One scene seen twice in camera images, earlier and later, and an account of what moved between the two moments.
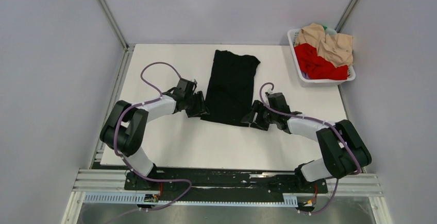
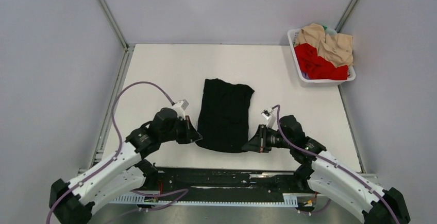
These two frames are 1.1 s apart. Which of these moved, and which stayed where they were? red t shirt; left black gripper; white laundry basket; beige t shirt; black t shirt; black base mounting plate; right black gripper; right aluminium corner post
Moved: black t shirt; right black gripper; left black gripper
Stayed: right aluminium corner post; white laundry basket; beige t shirt; black base mounting plate; red t shirt
